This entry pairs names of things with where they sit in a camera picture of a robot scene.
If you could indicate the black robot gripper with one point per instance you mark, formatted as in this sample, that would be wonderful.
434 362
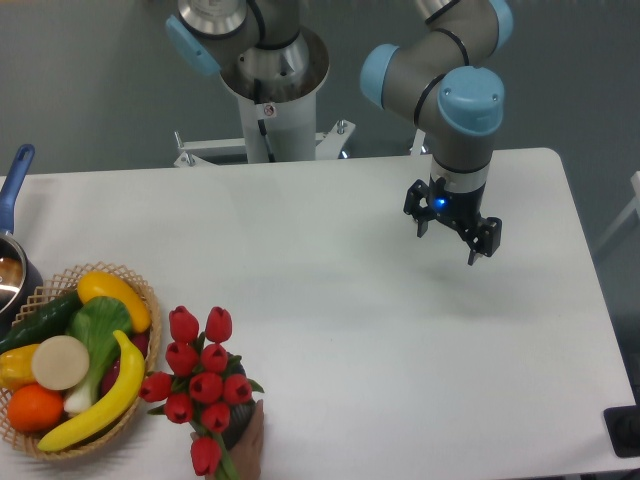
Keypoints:
457 210

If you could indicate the dark grey ribbed vase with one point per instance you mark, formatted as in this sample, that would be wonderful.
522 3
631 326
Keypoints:
238 393

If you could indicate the red tulip bouquet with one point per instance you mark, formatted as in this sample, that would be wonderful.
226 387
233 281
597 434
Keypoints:
190 393

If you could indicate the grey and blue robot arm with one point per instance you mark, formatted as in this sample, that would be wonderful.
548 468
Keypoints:
438 84

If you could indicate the person's hand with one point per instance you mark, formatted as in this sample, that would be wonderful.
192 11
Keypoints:
245 456

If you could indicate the black device at table edge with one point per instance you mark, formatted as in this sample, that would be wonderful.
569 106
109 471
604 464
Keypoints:
623 428

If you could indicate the yellow banana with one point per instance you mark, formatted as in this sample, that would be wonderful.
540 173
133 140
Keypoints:
109 408

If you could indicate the green bok choy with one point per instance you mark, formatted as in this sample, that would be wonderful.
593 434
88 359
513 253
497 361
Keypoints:
93 325

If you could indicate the woven wicker basket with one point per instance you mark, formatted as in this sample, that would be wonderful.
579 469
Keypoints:
51 289

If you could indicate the green cucumber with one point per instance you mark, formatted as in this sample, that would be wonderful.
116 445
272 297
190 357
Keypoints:
50 320

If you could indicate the beige round disc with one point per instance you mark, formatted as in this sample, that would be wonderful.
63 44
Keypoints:
60 362

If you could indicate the yellow bell pepper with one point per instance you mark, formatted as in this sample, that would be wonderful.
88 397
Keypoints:
16 371

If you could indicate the orange fruit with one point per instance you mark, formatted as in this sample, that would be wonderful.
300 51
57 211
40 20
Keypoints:
34 408

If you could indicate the white frame at right edge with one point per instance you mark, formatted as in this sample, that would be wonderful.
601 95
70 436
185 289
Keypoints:
622 225

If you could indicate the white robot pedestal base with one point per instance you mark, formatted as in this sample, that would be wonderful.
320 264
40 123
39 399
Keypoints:
276 93

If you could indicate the blue handled saucepan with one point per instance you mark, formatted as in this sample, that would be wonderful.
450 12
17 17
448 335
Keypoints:
19 276

